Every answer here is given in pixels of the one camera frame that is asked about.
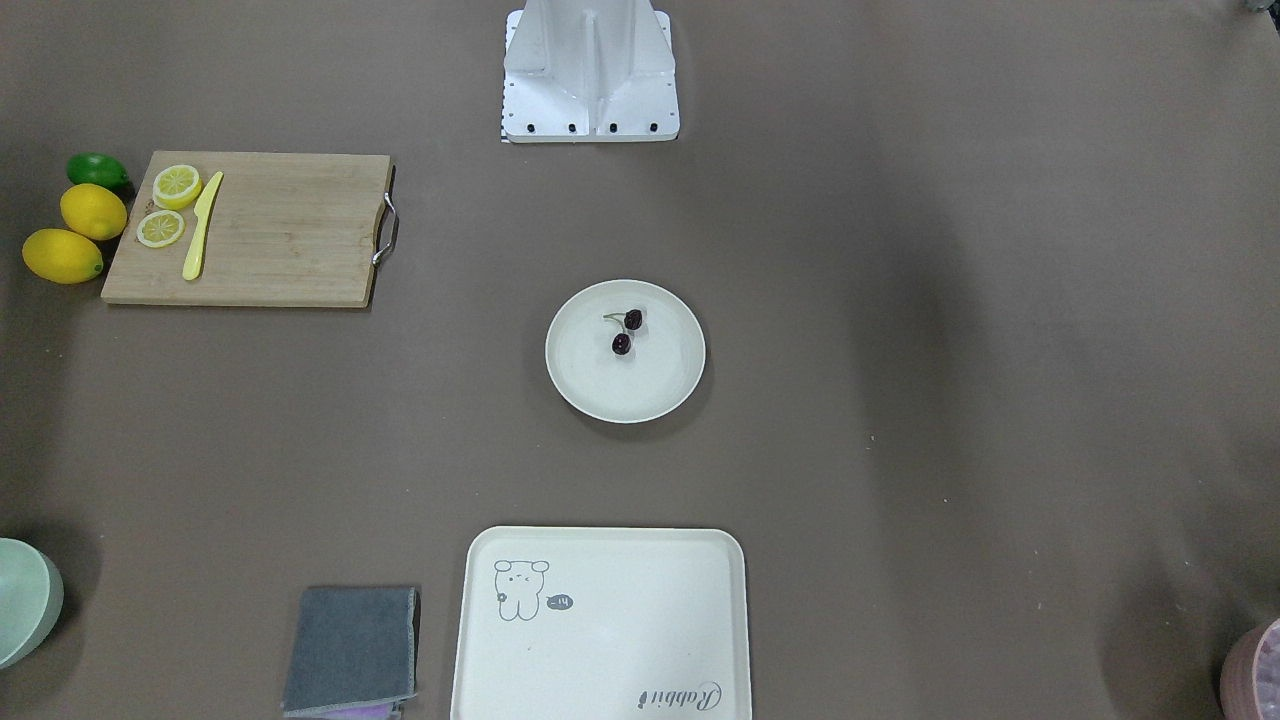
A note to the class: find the green lime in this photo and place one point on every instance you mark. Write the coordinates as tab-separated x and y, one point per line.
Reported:
96	168

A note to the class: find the round beige plate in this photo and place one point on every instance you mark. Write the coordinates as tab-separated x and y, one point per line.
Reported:
664	367

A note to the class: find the bamboo cutting board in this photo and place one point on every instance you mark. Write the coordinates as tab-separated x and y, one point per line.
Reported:
286	230

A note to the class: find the lemon slice upper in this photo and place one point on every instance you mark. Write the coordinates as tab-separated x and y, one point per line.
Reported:
176	187

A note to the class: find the mint green bowl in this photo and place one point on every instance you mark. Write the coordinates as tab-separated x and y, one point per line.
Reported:
32	593

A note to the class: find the dark red cherry pair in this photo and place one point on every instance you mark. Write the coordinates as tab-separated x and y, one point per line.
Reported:
630	323

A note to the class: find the lemon slice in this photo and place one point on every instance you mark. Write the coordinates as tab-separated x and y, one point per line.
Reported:
160	228
176	187

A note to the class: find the yellow lemon outer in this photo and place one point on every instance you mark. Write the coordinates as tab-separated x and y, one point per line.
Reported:
63	257

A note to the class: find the lemon slice lower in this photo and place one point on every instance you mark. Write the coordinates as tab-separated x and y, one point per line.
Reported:
160	228

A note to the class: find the white rabbit tray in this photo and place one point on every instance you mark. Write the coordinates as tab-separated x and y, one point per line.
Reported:
603	623

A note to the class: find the yellow lemon near lime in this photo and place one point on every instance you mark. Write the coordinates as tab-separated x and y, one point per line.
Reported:
93	211

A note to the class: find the yellow plastic knife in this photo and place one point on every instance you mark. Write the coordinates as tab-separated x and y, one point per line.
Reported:
194	263

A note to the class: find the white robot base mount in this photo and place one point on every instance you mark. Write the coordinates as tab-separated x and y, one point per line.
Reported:
589	72

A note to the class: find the grey folded cloth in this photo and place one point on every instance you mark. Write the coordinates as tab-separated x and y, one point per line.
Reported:
354	653

